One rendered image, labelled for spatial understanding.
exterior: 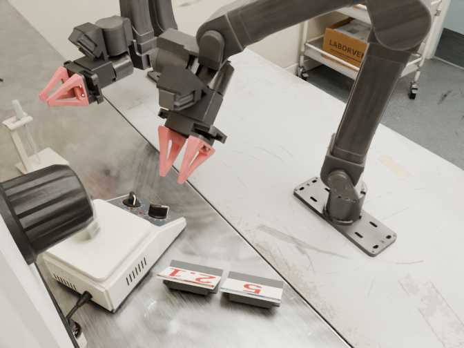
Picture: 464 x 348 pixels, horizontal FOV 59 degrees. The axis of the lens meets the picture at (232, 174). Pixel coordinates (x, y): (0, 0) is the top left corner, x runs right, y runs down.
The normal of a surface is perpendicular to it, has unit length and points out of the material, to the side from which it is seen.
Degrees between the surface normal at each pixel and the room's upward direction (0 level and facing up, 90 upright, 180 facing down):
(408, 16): 90
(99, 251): 0
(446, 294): 0
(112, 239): 0
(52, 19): 90
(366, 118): 91
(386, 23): 90
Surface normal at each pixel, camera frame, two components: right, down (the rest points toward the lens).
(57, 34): 0.60, 0.53
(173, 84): -0.32, -0.18
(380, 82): -0.29, 0.70
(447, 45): -0.80, 0.41
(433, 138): 0.00, -0.74
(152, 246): 0.87, 0.32
